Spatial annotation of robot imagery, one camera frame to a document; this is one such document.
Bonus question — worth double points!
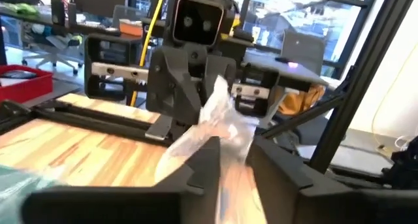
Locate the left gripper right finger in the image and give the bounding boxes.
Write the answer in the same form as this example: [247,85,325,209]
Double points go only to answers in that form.
[248,135,418,224]

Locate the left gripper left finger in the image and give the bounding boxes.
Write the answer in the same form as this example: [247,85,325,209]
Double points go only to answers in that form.
[21,135,223,224]

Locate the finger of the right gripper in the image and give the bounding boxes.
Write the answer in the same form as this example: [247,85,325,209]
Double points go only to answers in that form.
[146,46,204,126]
[195,55,237,103]

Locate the clear plastic bag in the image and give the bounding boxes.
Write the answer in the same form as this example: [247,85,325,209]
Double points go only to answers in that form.
[153,75,267,224]

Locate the long dark desk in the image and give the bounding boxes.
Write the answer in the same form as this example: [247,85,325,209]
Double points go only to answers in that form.
[0,5,144,42]

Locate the orange box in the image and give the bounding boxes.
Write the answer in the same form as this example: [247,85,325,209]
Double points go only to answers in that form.
[118,19,145,37]

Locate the grey desk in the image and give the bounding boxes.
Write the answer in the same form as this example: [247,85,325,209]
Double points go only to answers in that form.
[241,52,329,88]

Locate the dark panel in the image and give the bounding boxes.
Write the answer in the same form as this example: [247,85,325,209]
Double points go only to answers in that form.
[65,0,129,19]

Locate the white office chair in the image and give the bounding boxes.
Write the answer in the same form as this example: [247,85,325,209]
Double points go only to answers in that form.
[21,34,83,76]

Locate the black desk device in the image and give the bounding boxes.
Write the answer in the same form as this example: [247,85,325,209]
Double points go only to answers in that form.
[50,0,78,27]

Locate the computer mouse with light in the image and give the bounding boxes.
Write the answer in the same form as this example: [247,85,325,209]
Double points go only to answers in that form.
[276,56,300,69]

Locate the orange cloth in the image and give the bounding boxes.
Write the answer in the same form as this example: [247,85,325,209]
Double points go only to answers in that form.
[277,85,327,116]

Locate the red bin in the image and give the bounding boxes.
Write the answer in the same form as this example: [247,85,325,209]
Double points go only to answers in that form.
[0,64,54,104]

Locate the green object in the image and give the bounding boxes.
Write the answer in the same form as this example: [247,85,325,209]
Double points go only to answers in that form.
[5,2,39,16]

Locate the teal plastic bin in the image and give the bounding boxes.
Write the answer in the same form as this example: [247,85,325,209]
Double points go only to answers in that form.
[0,164,63,224]

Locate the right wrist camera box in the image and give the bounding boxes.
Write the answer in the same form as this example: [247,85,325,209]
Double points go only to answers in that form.
[172,0,227,48]

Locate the yellow hanging cable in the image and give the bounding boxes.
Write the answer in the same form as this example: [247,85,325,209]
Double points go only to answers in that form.
[129,0,168,107]

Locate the black table frame rail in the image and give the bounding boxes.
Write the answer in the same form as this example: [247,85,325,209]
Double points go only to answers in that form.
[0,99,176,147]

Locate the black diagonal frame brace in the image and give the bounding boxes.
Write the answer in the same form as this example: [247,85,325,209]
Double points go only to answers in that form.
[261,93,347,140]

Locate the black frame post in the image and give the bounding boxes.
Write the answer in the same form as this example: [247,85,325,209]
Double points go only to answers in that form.
[308,0,418,174]

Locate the black window frame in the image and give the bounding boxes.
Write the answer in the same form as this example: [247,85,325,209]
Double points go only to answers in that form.
[240,0,381,80]

